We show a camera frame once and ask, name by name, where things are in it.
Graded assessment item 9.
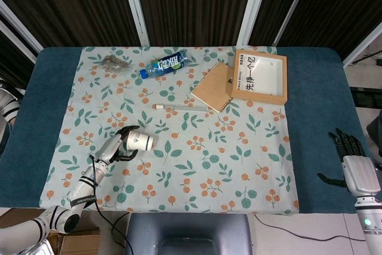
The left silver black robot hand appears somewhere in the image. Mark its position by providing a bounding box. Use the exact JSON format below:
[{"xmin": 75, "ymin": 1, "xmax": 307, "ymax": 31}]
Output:
[{"xmin": 94, "ymin": 125, "xmax": 141, "ymax": 166}]

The clear plastic bag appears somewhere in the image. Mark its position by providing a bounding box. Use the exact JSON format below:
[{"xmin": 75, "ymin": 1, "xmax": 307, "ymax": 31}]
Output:
[{"xmin": 100, "ymin": 54, "xmax": 133, "ymax": 71}]

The teal table cover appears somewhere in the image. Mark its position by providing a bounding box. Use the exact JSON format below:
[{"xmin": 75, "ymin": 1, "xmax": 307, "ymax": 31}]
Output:
[{"xmin": 0, "ymin": 46, "xmax": 374, "ymax": 214}]

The blue plastic drink bottle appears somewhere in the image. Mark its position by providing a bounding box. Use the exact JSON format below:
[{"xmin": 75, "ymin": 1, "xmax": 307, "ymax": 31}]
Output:
[{"xmin": 139, "ymin": 51, "xmax": 189, "ymax": 79}]

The white banded robot segment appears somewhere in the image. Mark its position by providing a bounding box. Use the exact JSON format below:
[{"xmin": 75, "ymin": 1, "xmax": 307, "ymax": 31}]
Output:
[{"xmin": 0, "ymin": 80, "xmax": 22, "ymax": 124}]

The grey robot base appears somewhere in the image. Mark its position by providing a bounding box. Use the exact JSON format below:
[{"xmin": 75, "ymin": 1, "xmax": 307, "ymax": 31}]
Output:
[{"xmin": 124, "ymin": 213, "xmax": 254, "ymax": 255}]

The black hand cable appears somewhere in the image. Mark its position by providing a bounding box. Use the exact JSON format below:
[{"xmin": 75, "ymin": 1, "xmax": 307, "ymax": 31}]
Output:
[{"xmin": 88, "ymin": 153, "xmax": 134, "ymax": 255}]

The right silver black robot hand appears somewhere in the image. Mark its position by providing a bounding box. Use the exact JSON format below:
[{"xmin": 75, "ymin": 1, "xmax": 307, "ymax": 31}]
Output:
[{"xmin": 317, "ymin": 128, "xmax": 382, "ymax": 198}]

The cardboard box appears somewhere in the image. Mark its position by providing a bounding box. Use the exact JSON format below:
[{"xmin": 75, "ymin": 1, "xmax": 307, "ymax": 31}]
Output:
[{"xmin": 0, "ymin": 207, "xmax": 101, "ymax": 255}]

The clear tube with white cap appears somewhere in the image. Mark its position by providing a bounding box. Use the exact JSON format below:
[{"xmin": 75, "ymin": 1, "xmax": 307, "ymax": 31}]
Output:
[{"xmin": 152, "ymin": 103, "xmax": 210, "ymax": 112}]

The white paper cup blue logo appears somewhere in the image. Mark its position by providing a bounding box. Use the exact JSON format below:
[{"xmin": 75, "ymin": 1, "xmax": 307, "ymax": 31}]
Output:
[{"xmin": 125, "ymin": 133, "xmax": 155, "ymax": 151}]

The white partition post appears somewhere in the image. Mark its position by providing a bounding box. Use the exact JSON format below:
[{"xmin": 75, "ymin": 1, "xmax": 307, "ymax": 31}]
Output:
[
  {"xmin": 0, "ymin": 23, "xmax": 38, "ymax": 62},
  {"xmin": 241, "ymin": 0, "xmax": 266, "ymax": 47},
  {"xmin": 342, "ymin": 24, "xmax": 382, "ymax": 69},
  {"xmin": 273, "ymin": 0, "xmax": 316, "ymax": 45},
  {"xmin": 0, "ymin": 0, "xmax": 45, "ymax": 54},
  {"xmin": 119, "ymin": 0, "xmax": 150, "ymax": 47}
]

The wooden shadow box frame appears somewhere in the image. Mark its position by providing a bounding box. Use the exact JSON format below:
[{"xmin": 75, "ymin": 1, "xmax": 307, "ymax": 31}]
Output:
[{"xmin": 229, "ymin": 48, "xmax": 289, "ymax": 106}]

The brown spiral notebook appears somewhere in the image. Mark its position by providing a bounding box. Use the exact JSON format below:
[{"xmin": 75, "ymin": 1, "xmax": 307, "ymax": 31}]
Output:
[{"xmin": 190, "ymin": 61, "xmax": 233, "ymax": 113}]

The floral leaf and berry tablecloth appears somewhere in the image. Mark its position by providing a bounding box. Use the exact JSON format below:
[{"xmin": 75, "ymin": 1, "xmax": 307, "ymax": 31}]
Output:
[{"xmin": 40, "ymin": 45, "xmax": 300, "ymax": 216}]

